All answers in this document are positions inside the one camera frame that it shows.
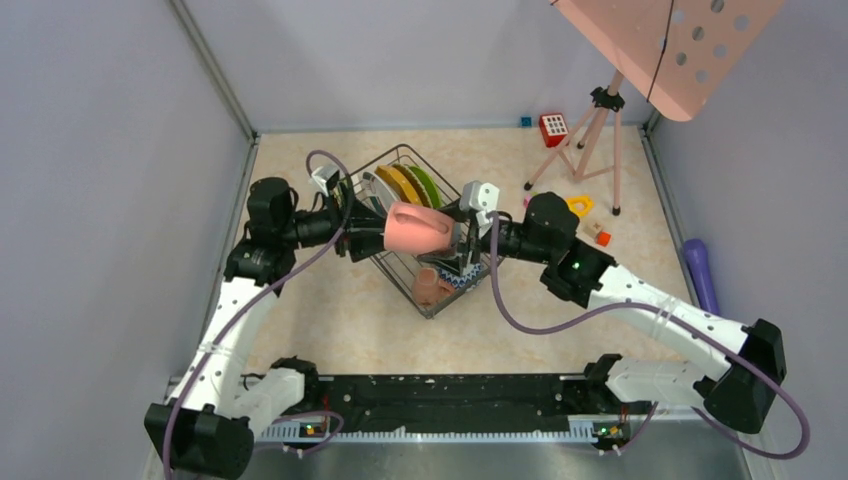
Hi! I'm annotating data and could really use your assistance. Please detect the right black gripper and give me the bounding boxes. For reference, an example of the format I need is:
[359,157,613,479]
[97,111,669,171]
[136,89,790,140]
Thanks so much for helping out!
[420,195,554,275]

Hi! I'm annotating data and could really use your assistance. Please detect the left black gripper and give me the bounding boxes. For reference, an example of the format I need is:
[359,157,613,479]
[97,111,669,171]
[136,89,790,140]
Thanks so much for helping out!
[280,180,398,261]

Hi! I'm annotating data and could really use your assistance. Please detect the orange patterned bowl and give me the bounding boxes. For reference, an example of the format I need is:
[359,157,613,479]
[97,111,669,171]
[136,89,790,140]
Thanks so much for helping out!
[434,263,483,296]

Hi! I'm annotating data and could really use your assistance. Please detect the pink mug white inside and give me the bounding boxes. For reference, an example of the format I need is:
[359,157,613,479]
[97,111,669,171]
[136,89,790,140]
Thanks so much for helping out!
[383,202,456,255]

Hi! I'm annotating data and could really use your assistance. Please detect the yellow dotted plate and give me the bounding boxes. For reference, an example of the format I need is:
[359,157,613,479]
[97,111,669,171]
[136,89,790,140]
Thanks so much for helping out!
[376,165,423,206]

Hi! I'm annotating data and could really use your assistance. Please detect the brown ceramic mug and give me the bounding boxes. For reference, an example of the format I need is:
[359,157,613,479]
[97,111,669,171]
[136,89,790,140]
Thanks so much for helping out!
[412,267,456,307]

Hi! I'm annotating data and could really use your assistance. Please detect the woven bamboo tray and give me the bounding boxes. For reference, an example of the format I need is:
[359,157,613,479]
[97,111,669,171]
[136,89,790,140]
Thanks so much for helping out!
[394,164,434,208]

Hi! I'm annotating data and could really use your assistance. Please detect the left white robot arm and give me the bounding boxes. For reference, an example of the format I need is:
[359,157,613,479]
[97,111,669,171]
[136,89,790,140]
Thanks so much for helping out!
[144,173,385,479]

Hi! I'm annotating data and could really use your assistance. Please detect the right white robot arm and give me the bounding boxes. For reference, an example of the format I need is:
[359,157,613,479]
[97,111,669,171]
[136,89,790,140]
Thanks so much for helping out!
[442,184,798,434]

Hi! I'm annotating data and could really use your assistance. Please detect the beige wooden cube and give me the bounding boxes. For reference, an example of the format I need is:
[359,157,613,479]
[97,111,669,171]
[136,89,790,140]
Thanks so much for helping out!
[582,220,604,240]

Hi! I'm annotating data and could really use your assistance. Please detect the orange toy cube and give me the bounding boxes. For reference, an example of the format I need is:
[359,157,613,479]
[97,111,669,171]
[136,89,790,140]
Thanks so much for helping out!
[594,231,612,247]

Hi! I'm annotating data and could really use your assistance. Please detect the red window toy block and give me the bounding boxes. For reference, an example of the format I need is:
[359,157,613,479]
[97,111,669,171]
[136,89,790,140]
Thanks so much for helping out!
[538,112,569,148]

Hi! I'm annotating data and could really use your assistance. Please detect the purple cylinder object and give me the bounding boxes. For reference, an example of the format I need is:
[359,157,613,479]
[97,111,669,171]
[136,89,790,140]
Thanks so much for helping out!
[682,238,721,315]

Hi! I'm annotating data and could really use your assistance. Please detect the pink perforated board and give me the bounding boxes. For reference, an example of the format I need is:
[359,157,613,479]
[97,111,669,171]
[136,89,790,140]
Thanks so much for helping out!
[551,0,784,122]

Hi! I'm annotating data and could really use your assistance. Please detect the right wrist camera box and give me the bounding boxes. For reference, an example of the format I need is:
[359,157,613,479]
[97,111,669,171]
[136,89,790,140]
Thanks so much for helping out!
[459,180,500,224]

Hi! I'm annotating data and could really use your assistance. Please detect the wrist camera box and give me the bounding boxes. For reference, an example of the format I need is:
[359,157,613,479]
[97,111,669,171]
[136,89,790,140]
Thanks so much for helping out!
[459,180,500,224]
[309,165,343,197]

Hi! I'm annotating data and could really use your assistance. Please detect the black wire dish rack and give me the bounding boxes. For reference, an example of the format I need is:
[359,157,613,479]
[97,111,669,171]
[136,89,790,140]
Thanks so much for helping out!
[352,143,490,319]

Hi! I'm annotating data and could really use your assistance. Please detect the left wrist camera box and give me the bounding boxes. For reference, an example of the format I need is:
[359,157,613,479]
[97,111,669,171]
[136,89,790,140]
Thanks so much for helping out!
[309,165,343,197]

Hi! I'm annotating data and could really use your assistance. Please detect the yellow triangular toy frame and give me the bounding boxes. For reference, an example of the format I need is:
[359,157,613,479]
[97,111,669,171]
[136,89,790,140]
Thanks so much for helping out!
[566,195,594,218]

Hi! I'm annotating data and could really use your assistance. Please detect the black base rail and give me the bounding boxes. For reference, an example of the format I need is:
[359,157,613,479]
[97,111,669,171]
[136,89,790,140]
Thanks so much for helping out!
[259,374,651,450]

